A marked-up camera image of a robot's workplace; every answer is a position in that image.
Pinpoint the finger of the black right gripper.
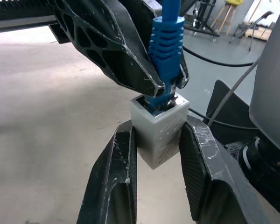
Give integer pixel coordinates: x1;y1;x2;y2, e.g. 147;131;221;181
176;55;190;91
50;0;166;98

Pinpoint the wooden pallet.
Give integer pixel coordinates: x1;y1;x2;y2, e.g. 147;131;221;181
244;24;273;41

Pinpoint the grey cable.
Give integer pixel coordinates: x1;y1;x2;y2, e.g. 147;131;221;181
207;58;260;126

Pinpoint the black angled panel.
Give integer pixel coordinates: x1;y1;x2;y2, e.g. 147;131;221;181
204;80;259;145

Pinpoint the black floor cable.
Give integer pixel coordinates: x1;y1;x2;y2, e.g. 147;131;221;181
182;45;259;68

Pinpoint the black folding chair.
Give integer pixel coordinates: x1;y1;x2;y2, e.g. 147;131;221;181
228;10;276;56

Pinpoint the wooden stool with yellow seat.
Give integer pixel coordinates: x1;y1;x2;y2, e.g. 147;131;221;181
210;0;243;36

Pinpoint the black wheeled stand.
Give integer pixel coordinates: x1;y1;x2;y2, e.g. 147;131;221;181
184;0;221;42

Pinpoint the silver robot torso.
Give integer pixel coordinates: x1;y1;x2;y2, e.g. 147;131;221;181
249;0;280;154

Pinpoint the thin black cable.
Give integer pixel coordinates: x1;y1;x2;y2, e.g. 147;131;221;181
189;108;259;130

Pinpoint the black robot waist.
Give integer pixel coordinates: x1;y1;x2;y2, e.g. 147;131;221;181
224;135;280;217

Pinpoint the white cable coupler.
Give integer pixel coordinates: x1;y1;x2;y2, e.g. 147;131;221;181
130;93;190;170

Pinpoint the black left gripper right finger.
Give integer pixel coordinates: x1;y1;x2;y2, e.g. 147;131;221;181
179;115;271;224

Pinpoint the blue ethernet cable plug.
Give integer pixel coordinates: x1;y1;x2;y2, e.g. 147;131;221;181
144;0;185;113

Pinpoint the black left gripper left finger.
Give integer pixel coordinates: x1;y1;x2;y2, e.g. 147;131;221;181
76;119;138;224

